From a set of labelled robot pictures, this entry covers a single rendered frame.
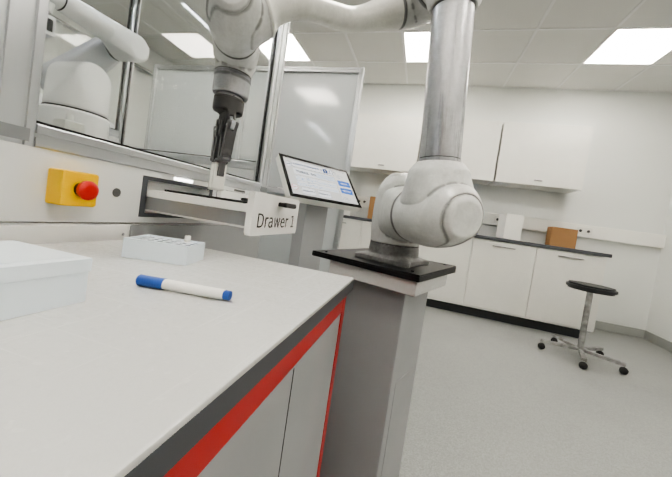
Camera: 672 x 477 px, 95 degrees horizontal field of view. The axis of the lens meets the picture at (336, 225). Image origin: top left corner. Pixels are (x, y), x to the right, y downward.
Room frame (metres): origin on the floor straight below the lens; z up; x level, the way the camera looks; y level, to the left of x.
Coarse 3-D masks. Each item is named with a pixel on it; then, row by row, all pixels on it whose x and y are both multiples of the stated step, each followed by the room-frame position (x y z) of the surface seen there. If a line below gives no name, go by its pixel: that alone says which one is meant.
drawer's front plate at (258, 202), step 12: (252, 192) 0.75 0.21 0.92; (252, 204) 0.74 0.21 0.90; (264, 204) 0.79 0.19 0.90; (276, 204) 0.86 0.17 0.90; (252, 216) 0.75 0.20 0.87; (264, 216) 0.80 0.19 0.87; (276, 216) 0.87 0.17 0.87; (288, 216) 0.95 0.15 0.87; (252, 228) 0.75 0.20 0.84; (264, 228) 0.81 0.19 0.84; (276, 228) 0.88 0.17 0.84; (288, 228) 0.96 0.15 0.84
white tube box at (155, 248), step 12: (132, 240) 0.59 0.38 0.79; (144, 240) 0.59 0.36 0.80; (156, 240) 0.63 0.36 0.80; (168, 240) 0.65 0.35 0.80; (180, 240) 0.67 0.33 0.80; (132, 252) 0.59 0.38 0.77; (144, 252) 0.59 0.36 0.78; (156, 252) 0.59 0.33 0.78; (168, 252) 0.59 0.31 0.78; (180, 252) 0.59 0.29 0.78; (192, 252) 0.61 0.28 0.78; (180, 264) 0.59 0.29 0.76
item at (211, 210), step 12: (156, 192) 0.84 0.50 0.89; (168, 192) 0.83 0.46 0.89; (156, 204) 0.84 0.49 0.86; (168, 204) 0.83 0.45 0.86; (180, 204) 0.82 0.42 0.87; (192, 204) 0.81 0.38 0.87; (204, 204) 0.80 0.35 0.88; (216, 204) 0.79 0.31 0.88; (228, 204) 0.78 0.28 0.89; (240, 204) 0.77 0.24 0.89; (180, 216) 0.82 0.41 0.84; (192, 216) 0.80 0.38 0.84; (204, 216) 0.80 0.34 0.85; (216, 216) 0.79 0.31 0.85; (228, 216) 0.78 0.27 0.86; (240, 216) 0.77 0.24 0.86
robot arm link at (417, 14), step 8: (408, 0) 0.87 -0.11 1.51; (416, 0) 0.85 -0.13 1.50; (408, 8) 0.87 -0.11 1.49; (416, 8) 0.87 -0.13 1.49; (424, 8) 0.86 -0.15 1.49; (408, 16) 0.89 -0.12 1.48; (416, 16) 0.89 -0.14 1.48; (424, 16) 0.88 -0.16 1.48; (408, 24) 0.91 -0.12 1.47; (416, 24) 0.92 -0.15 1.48; (424, 24) 0.95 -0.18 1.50
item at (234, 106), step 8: (216, 96) 0.76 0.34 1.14; (224, 96) 0.76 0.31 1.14; (232, 96) 0.76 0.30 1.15; (216, 104) 0.76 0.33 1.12; (224, 104) 0.76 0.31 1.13; (232, 104) 0.76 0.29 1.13; (240, 104) 0.78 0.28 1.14; (224, 112) 0.78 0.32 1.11; (232, 112) 0.77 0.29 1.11; (240, 112) 0.79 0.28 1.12; (224, 120) 0.77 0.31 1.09; (224, 128) 0.77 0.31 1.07
